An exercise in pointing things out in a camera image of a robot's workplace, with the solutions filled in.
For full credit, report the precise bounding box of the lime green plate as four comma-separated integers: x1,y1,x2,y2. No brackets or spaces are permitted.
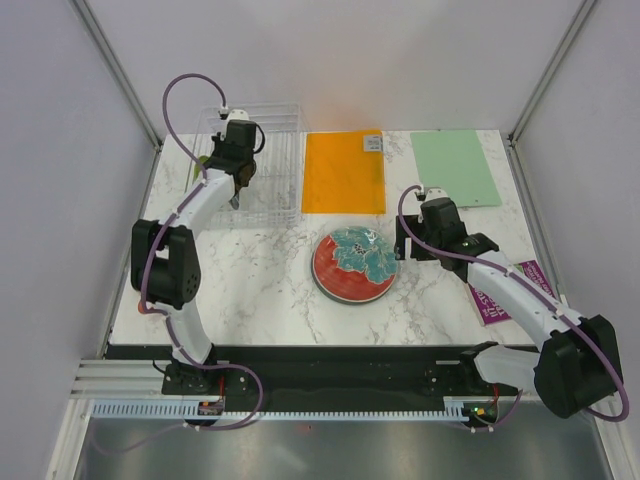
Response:
193,155,208,182

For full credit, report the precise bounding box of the dark blue glazed plate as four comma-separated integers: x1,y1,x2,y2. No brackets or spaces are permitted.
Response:
229,191,240,210

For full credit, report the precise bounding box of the red and teal plate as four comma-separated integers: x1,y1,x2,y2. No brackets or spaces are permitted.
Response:
310,226,399,300

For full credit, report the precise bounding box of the grey-blue plate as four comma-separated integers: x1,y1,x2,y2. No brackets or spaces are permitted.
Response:
321,292,385,306

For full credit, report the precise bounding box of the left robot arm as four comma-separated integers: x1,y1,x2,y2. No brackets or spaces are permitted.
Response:
130,109,264,393

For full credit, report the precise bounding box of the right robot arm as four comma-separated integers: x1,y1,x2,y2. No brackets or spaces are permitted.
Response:
396,194,630,423

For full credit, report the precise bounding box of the mint green cutting mat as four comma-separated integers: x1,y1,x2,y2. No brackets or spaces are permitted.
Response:
410,130,502,208

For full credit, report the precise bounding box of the purple booklet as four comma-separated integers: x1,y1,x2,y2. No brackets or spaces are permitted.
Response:
468,261,558,338

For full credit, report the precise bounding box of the orange cutting mat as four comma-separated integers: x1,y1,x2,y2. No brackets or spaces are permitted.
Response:
301,130,386,215

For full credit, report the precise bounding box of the white label sticker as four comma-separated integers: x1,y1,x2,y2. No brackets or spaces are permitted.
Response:
363,135,383,153

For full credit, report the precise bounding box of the white and orange mug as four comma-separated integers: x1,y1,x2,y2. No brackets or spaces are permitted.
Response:
138,300,153,315

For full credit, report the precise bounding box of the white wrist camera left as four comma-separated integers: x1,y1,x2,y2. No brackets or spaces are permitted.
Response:
218,106,250,122

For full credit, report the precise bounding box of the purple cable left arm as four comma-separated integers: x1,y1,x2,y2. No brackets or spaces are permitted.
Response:
138,72,231,371

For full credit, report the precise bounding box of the aluminium frame post left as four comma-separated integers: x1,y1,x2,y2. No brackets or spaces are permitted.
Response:
69,0,163,152

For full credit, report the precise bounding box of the aluminium frame post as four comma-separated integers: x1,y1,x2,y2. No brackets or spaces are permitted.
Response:
506,0,600,148
69,0,163,152

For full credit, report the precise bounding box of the purple cable base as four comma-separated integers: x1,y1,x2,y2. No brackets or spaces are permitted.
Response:
87,363,265,456

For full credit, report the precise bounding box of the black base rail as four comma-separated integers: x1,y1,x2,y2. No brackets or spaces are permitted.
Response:
106,345,516,410

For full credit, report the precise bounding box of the aluminium frame post right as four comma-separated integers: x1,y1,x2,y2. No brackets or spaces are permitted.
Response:
506,0,600,148

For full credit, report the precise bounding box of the white cable duct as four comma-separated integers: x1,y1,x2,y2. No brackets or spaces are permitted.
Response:
91,397,497,422

